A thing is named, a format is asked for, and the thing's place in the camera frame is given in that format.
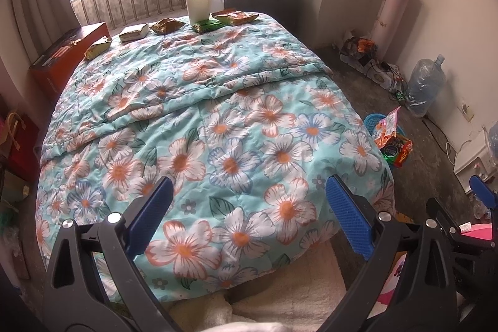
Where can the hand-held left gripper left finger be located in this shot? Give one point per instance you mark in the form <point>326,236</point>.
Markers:
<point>149,215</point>

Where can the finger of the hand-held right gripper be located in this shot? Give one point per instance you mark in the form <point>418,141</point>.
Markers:
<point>441,215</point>
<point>482,191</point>

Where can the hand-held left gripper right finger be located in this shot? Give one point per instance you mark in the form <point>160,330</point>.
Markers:
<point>348,217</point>

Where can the green red chip bag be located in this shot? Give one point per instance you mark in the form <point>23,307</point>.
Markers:
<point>402,155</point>

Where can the pale yellow snack bag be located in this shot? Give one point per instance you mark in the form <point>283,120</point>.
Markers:
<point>389,129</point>

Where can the blue plastic waste basket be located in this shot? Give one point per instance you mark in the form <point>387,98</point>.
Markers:
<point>371,122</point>

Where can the blue dispenser water bottle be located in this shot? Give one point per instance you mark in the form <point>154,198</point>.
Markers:
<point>493,139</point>

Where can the person's pink printed clothing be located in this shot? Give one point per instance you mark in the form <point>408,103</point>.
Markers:
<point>397,277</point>

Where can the person's cream fleece leg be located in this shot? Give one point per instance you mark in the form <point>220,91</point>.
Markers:
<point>288,289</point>

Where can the large clear water jug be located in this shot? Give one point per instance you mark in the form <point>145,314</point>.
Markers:
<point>424,87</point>

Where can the floral light blue blanket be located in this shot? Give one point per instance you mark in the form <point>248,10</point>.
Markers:
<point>233,122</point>

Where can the green box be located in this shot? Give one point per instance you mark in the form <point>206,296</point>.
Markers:
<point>13,188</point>

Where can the red gift bag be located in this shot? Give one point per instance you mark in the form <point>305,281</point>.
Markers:
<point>25,149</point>

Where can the white power strip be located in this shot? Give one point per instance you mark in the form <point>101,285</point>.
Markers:
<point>383,77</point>

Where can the orange snack bag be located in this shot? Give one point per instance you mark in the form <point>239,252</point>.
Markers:
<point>362,44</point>

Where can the yellow snack packet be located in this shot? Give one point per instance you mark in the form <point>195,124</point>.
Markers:
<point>97,49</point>

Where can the beige snack packet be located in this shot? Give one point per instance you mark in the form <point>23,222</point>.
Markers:
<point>134,33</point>

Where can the red cardboard box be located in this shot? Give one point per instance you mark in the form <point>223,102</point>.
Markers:
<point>58,56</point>

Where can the green snack packet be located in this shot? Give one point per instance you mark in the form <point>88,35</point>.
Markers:
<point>206,26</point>

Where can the white printed paper roll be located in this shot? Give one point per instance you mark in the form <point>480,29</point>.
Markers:
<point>391,13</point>

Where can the white paper cup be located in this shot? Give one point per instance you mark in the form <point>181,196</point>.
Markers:
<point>198,9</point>

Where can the orange brown snack packet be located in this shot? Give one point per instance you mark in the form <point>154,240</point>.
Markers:
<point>235,18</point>

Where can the grey cabinet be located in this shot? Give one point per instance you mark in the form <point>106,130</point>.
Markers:
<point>280,11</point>

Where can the grey striped curtain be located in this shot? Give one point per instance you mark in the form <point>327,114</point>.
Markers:
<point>35,5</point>

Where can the wall socket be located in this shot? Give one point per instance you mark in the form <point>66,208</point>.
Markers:
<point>467,111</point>

